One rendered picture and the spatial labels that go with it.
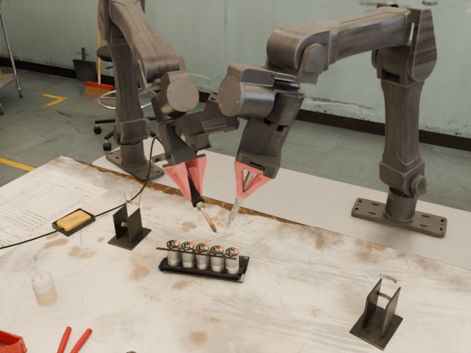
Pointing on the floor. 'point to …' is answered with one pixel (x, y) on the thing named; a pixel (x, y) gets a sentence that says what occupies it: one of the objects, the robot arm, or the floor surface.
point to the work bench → (94, 295)
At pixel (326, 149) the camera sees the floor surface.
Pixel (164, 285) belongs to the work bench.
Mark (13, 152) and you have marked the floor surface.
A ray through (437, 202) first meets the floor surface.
